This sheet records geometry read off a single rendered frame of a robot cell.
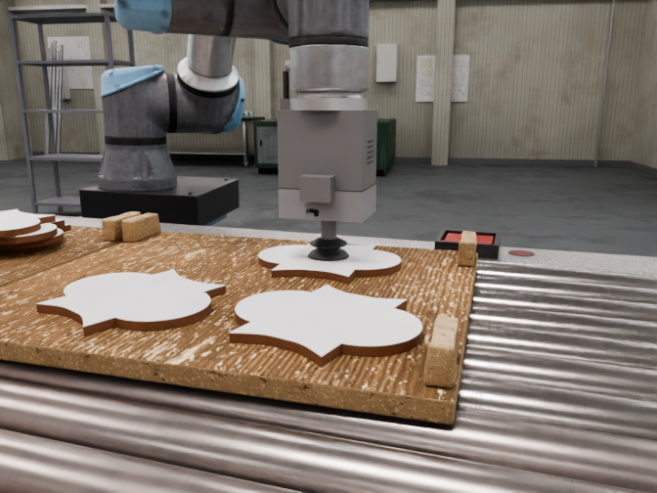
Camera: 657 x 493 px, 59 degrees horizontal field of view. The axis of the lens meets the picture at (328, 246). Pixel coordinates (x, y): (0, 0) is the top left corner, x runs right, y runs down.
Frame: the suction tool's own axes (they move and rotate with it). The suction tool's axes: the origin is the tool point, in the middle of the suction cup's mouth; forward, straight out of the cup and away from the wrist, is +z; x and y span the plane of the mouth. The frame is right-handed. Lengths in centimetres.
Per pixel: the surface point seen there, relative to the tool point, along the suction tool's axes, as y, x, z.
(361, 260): 3.6, -0.8, -0.4
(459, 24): -68, 1061, -153
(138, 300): -10.6, -17.7, -0.4
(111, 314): -10.7, -20.9, -0.4
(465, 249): 13.5, 2.4, -1.4
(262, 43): -417, 1000, -126
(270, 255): -5.8, -1.6, -0.5
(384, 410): 10.7, -25.5, 1.6
